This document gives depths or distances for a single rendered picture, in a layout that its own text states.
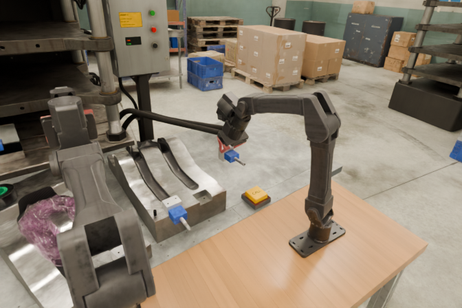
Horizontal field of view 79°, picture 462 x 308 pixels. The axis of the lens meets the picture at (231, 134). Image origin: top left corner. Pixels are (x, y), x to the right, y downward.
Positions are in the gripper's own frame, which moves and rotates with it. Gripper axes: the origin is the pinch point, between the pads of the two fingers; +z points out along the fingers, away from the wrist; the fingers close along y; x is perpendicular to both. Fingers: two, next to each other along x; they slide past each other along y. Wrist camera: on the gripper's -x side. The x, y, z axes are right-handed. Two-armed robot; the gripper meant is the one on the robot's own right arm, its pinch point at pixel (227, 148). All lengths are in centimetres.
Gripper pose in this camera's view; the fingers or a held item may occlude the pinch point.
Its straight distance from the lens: 108.4
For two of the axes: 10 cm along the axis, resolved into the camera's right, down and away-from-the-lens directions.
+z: -3.0, 6.2, 7.3
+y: -8.0, 2.6, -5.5
